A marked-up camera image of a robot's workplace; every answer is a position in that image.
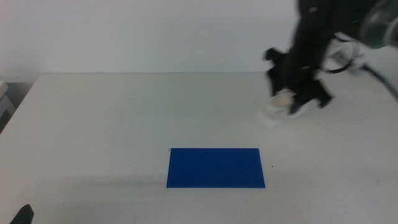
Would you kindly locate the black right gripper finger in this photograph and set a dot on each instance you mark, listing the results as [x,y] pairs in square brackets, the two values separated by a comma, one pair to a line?
[273,79]
[314,93]

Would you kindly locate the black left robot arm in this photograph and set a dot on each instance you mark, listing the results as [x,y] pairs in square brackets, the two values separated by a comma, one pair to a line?
[23,216]

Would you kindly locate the blue rectangular mat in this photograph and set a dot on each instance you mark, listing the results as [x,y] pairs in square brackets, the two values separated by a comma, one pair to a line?
[214,168]

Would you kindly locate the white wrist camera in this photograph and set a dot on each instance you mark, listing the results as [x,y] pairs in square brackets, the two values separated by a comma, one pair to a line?
[340,56]

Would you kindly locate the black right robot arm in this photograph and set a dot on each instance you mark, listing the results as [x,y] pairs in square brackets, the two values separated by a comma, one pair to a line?
[351,15]

